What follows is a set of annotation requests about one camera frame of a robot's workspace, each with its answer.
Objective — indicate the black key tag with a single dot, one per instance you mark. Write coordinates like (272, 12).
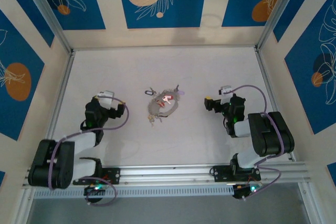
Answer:
(149, 92)

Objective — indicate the red tag with pale key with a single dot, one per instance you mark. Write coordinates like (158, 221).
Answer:
(167, 99)

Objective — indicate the aluminium frame post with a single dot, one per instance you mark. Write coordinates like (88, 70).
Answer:
(278, 6)
(47, 11)

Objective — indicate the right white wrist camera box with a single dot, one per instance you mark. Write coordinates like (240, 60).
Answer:
(225, 90)

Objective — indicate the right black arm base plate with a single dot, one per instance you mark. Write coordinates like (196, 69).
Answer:
(220, 172)

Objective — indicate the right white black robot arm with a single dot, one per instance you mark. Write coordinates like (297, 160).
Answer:
(270, 134)

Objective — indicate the aluminium table side rail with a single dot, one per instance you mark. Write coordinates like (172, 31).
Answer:
(267, 85)
(63, 90)

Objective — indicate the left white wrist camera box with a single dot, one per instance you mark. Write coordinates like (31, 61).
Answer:
(106, 98)

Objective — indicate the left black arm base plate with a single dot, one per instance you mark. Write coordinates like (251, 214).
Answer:
(113, 175)

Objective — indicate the aluminium mounting rail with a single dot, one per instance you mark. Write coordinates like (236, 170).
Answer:
(162, 174)

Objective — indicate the pale lilac key tag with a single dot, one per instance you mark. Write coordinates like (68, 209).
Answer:
(181, 93)

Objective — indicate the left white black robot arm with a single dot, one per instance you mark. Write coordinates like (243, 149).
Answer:
(60, 161)

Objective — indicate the aluminium frame leg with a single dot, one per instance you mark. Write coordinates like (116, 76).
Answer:
(311, 205)
(23, 208)

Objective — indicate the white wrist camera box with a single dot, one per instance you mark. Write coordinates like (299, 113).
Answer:
(106, 98)
(225, 90)

